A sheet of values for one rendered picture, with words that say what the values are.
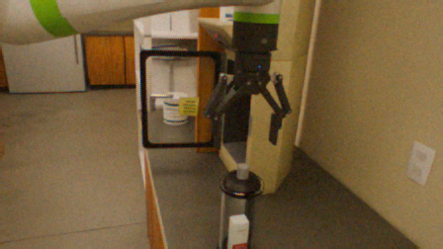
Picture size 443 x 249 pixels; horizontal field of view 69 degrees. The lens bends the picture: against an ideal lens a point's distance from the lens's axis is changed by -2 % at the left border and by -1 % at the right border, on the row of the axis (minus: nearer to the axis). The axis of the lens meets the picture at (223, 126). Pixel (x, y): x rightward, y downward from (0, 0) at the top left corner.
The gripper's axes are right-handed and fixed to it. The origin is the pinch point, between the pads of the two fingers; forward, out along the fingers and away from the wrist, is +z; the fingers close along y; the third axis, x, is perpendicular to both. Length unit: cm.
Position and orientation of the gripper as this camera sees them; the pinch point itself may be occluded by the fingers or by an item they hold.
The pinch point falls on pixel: (245, 140)
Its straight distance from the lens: 74.0
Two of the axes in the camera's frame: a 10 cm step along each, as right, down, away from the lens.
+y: -9.5, 0.6, -3.0
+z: -0.5, 9.3, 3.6
